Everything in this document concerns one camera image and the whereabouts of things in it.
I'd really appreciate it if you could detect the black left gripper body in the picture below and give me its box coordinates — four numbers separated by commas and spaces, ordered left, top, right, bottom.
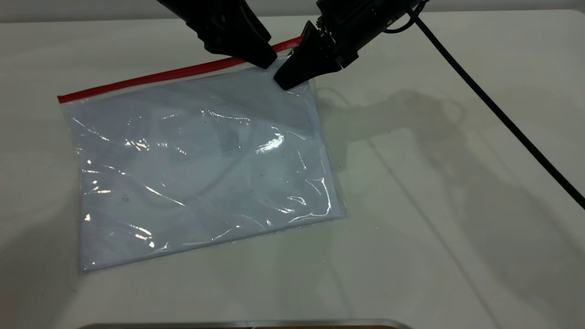
157, 0, 250, 32

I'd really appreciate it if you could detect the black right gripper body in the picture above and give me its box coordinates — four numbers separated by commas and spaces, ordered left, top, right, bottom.
314, 0, 423, 69

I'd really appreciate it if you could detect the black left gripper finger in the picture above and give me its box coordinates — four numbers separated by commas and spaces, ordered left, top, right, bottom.
238, 0, 272, 45
196, 25, 278, 70

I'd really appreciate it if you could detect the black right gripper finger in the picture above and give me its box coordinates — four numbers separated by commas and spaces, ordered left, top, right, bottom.
291, 21, 324, 60
273, 46, 343, 90

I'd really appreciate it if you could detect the clear zip bag red zipper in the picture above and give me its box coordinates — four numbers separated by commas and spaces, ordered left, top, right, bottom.
57, 36, 349, 274

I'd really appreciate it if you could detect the silver table edge trim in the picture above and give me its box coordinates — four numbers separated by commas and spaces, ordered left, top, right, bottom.
78, 318, 414, 329

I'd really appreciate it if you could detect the black braided cable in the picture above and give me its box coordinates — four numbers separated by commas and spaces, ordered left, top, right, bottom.
383, 0, 585, 210

